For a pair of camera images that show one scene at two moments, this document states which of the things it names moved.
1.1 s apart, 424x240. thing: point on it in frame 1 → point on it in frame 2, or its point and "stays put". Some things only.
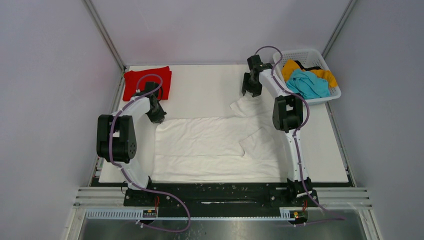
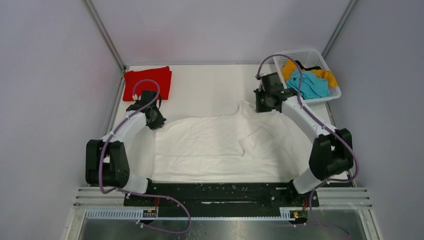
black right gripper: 256,91 → 259,108
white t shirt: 247,147 stays put
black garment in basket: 308,68 stays put
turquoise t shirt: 308,84 stays put
